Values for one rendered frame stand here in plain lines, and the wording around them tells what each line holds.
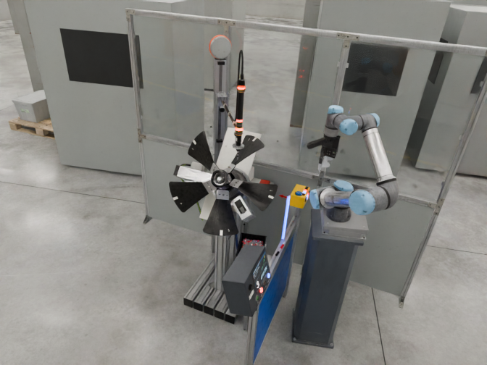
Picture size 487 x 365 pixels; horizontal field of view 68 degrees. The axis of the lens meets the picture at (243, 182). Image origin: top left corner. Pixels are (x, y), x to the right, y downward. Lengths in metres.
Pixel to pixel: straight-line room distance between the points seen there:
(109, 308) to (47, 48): 2.89
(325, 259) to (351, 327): 0.92
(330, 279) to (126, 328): 1.56
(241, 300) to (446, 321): 2.24
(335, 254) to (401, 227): 0.84
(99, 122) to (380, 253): 3.38
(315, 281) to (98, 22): 3.30
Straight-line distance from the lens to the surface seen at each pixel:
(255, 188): 2.26
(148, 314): 3.09
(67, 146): 5.06
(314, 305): 2.65
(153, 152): 3.50
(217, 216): 2.27
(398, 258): 3.21
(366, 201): 1.74
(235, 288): 1.57
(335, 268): 2.41
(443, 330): 3.45
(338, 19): 4.48
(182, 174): 2.56
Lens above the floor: 2.36
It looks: 30 degrees down
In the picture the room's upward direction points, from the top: 4 degrees clockwise
